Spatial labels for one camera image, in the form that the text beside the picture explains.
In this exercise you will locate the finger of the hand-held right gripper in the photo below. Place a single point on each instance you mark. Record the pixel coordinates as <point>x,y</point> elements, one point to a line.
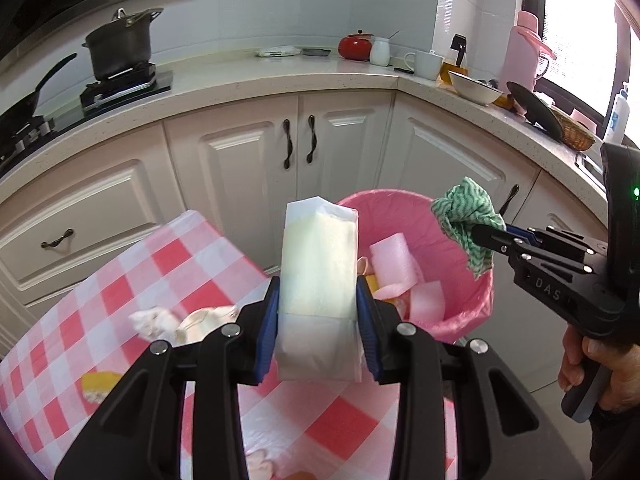
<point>520,234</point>
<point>492,240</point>

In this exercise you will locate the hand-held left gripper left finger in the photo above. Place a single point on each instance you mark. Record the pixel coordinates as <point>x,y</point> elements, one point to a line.
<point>267,332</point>

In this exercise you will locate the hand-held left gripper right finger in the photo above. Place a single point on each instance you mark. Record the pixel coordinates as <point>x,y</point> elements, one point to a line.
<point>367,342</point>

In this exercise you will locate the green striped cloth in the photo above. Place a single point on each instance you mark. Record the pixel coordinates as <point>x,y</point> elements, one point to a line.
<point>465,210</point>

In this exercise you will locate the white paper packet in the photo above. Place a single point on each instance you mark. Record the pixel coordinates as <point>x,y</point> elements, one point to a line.
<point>317,270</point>

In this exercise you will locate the trash bin with pink bag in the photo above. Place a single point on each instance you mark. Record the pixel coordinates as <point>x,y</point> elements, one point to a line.
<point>460,320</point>

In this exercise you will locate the foam block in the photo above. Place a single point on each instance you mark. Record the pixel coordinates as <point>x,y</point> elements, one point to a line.
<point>395,260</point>

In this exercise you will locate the person's right forearm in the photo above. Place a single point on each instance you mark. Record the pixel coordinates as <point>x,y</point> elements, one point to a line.
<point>620,445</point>

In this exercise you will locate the person's right hand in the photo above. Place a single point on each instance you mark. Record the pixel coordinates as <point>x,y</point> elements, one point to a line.
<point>622,370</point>

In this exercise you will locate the crumpled cream paper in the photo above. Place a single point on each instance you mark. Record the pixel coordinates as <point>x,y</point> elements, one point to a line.
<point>205,325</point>

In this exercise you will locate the pink foam piece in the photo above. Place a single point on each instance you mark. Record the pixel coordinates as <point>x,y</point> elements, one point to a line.
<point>427,300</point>

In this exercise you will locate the wicker basket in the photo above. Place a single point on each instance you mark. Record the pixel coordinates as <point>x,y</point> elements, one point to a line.
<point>577,135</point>

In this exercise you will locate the crumpled white tissue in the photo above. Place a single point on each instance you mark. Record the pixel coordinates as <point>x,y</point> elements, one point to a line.
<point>152,322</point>

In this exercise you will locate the black round lid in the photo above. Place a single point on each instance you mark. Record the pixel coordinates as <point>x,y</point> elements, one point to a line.
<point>535,110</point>

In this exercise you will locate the red white checkered tablecloth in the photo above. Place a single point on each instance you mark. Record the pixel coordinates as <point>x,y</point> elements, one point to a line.
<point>165,255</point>

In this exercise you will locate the pinkish crumpled tissue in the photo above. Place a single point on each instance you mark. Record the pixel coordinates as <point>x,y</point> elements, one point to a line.
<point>260,465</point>

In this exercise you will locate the white bottle blue label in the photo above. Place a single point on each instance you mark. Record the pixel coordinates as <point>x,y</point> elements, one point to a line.
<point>617,120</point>

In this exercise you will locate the white bowl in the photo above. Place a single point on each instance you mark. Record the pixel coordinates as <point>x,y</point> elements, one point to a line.
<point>475,90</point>

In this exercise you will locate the pink thermos flask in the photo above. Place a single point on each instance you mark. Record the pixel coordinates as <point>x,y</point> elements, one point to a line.
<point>522,60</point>

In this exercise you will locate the white base cabinets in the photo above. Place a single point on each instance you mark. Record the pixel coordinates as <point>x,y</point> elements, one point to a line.
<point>240,160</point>

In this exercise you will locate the yellow foam piece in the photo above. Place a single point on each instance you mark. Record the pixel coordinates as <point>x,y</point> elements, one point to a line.
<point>100,385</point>

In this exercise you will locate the white mug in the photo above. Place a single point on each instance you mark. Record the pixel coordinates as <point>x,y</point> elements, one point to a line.
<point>425,66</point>

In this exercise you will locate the oil bottle with black spout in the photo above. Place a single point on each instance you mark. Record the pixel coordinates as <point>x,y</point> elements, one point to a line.
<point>456,47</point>

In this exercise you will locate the white jar with spoon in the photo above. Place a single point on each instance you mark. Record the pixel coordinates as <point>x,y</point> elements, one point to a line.
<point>380,52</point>

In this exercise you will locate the small grey dish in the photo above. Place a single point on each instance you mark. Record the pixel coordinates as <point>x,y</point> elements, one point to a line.
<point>316,52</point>

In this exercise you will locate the white flat packet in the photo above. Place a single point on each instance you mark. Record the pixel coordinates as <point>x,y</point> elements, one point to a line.
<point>277,51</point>

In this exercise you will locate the black gas stove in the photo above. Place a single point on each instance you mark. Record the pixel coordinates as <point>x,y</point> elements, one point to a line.
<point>125,85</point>

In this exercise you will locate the black cooking pot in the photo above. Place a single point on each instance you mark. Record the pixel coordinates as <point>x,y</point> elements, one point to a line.
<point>120,50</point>

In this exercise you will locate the black frying pan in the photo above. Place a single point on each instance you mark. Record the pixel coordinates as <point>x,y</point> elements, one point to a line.
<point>20,110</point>

